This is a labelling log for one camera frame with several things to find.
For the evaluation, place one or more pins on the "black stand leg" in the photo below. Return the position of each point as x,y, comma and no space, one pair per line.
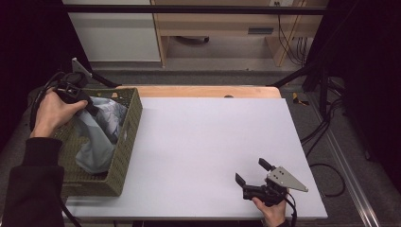
105,80

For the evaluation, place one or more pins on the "black metal stand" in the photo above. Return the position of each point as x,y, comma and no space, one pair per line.
315,74

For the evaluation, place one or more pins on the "light wooden desk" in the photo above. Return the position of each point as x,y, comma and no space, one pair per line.
220,23

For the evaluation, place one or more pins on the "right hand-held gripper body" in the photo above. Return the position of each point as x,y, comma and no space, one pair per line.
273,186

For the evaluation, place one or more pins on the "black horizontal metal bar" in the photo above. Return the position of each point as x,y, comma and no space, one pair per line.
189,9

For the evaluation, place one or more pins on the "olive green woven basket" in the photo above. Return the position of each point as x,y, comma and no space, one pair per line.
125,138

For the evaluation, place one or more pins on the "metal floor rail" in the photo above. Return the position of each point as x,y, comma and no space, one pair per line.
346,176

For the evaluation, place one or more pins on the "white cabinet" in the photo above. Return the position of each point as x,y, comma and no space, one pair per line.
116,34

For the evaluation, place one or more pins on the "white wall socket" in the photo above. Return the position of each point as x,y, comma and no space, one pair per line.
280,3

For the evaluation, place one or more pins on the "black curtain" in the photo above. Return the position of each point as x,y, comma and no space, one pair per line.
372,78
31,47

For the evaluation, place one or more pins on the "light grey cloth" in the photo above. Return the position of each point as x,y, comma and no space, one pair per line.
96,138

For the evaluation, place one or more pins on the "yellow and black tool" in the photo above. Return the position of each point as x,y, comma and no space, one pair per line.
298,99

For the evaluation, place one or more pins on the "person's right hand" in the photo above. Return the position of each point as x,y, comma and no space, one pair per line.
273,215

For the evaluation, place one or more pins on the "person's left hand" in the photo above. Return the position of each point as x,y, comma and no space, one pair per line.
53,113

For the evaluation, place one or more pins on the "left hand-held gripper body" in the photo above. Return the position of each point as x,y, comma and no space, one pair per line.
72,87

